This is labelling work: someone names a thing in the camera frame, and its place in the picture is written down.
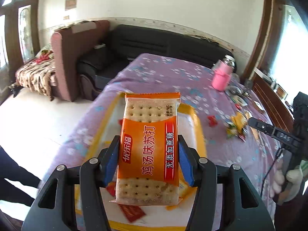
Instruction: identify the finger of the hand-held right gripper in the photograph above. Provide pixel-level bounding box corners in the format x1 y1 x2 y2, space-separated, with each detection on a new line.
248 117 276 136

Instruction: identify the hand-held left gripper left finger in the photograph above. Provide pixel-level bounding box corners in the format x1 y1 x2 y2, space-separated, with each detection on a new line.
21 135 121 231

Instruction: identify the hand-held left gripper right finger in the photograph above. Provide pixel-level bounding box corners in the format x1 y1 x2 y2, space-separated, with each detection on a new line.
177 135 276 231

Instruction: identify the yellow cardboard box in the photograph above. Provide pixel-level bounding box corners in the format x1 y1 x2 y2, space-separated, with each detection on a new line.
74 92 208 231

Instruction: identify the orange soda cracker packet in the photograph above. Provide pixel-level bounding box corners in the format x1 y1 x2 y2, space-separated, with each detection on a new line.
109 92 184 206

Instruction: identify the person's right hand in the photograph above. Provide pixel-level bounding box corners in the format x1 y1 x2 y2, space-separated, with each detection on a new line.
269 160 308 201

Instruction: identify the flat yellow snack packet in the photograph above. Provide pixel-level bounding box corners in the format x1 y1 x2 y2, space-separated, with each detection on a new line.
230 112 249 134

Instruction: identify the wooden cabinet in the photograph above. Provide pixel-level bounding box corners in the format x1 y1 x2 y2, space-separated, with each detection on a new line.
250 72 296 127

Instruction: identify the green peas packet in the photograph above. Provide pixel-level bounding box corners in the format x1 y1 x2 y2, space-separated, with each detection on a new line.
226 121 238 139

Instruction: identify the green and white flat packet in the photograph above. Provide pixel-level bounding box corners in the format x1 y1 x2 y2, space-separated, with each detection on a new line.
230 95 247 107

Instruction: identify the red packet with golden print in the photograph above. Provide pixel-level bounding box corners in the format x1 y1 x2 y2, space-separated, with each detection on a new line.
117 203 148 223

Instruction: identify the pink thermos with knitted sleeve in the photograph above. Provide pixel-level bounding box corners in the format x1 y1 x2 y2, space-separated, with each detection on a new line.
211 54 235 92

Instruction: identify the purple floral tablecloth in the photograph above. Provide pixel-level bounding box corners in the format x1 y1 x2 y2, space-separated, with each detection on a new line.
37 53 294 231

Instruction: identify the person's dark clothing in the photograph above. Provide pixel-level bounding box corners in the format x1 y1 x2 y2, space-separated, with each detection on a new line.
0 146 42 208

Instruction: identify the brown armchair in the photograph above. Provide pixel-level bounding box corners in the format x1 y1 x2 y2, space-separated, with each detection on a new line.
50 20 111 103

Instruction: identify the brown patterned blanket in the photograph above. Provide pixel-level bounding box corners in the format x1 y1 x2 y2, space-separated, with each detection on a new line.
15 44 57 101

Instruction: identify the black sofa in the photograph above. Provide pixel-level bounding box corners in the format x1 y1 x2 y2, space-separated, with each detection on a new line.
77 24 238 97

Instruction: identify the wooden door with glass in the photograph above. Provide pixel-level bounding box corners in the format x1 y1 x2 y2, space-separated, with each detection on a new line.
0 0 41 82

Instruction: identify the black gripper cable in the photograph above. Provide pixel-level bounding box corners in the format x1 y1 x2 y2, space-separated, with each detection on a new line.
260 148 282 199

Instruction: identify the small wall plaque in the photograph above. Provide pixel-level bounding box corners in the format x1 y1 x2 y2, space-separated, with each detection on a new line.
65 0 78 11

